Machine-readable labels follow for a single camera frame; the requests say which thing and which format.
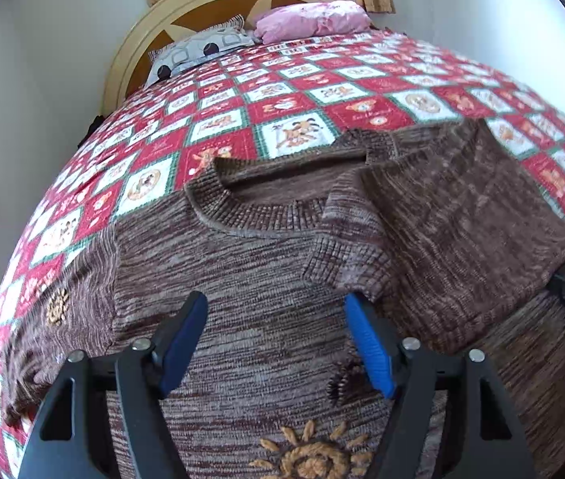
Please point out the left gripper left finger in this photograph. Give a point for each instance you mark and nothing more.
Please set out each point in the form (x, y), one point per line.
(71, 436)

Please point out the brown knit sweater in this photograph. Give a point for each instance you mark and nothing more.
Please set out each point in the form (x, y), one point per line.
(438, 226)

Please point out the black cloth beside bed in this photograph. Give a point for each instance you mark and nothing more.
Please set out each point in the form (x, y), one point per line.
(93, 127)

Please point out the red patchwork bedspread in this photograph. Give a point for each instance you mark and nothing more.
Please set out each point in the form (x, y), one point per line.
(256, 103)

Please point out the pink pillow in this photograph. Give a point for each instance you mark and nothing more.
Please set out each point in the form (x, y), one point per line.
(311, 19)

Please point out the grey patterned pillow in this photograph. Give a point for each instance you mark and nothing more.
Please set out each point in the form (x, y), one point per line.
(201, 47)

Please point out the cream wooden headboard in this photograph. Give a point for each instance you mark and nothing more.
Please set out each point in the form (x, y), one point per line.
(166, 22)

